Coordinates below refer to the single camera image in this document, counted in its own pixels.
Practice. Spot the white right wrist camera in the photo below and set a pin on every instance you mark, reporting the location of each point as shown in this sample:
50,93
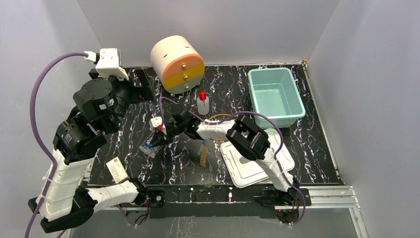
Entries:
157,123

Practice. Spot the round cabinet with coloured drawers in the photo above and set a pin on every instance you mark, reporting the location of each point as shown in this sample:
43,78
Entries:
178,65

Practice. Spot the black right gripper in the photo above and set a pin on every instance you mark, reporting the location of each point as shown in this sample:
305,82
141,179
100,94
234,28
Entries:
159,138

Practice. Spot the brown test tube brush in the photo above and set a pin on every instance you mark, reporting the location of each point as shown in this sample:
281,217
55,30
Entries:
203,157

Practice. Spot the test tube with blue cap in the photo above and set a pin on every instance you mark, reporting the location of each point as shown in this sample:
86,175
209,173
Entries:
148,144

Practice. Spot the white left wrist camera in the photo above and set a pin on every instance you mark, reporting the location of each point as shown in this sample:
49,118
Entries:
108,63

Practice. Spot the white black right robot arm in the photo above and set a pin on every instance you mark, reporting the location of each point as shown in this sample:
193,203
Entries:
249,140

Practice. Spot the teal plastic bin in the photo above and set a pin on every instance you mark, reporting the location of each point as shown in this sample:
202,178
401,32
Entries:
274,94

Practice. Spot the white bin lid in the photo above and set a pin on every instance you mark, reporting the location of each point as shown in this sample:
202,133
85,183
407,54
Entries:
244,172

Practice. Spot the white green small box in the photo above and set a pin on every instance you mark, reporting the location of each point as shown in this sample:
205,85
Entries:
117,170

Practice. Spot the yellow rubber tube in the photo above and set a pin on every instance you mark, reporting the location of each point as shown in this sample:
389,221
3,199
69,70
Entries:
221,118

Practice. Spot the clear test tube rack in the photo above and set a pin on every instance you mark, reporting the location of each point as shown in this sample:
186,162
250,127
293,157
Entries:
147,148

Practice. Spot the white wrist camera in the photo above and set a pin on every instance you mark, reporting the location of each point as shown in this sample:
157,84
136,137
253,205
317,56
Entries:
157,123
108,63

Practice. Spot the white squeeze bottle red cap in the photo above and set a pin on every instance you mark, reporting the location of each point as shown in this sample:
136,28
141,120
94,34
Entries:
203,105

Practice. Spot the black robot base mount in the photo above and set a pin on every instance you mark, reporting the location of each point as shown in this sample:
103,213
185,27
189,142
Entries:
258,200

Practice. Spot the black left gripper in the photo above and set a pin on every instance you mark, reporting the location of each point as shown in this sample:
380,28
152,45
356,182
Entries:
138,83

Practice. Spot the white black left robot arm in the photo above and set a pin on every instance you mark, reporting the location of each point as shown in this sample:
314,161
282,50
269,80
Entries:
101,106

